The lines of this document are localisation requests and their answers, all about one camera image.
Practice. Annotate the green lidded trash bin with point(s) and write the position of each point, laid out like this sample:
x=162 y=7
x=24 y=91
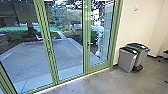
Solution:
x=141 y=53

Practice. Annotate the dark tree trunk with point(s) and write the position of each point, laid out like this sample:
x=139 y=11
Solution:
x=31 y=30

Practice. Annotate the black swivel chair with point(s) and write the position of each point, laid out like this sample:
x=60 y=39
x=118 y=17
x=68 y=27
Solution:
x=165 y=54

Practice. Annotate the white wall switch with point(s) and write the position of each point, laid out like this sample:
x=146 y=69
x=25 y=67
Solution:
x=136 y=7

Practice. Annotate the green hedge bush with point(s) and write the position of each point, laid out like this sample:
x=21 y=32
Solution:
x=75 y=35

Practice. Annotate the white garden statue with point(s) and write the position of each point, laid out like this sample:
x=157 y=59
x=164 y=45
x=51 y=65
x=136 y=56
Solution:
x=100 y=43

